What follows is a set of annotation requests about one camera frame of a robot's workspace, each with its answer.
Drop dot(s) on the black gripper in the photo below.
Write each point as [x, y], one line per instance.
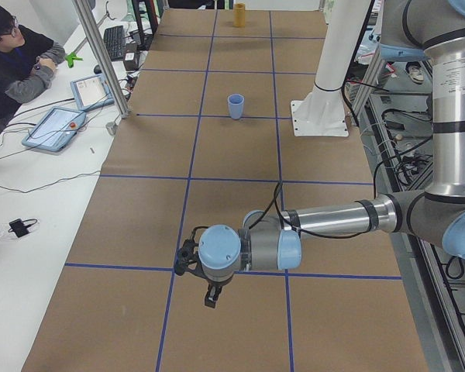
[216, 284]

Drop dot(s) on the light blue plastic cup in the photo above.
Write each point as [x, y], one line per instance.
[235, 105]

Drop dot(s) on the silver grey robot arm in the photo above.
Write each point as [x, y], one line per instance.
[412, 30]

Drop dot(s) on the wooden chopstick holder cup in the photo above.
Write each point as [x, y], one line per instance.
[239, 12]

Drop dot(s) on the brown paper table cover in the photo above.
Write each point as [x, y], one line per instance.
[179, 161]

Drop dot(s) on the blue teach pendant tablet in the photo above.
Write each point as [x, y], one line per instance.
[55, 130]

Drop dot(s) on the black power adapter box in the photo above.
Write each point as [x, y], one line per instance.
[131, 60]

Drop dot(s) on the green plastic clamp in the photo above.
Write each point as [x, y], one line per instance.
[71, 58]

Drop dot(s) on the black keyboard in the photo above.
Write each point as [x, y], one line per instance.
[114, 40]

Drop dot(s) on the seated person in dark vest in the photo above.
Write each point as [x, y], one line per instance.
[28, 63]

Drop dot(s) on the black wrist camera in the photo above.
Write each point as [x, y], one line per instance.
[187, 259]

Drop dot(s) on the small black adapter with cable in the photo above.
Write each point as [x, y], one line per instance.
[21, 227]

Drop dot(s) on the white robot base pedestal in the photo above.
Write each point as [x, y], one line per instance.
[322, 111]

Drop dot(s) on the aluminium frame post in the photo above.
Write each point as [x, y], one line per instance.
[97, 46]

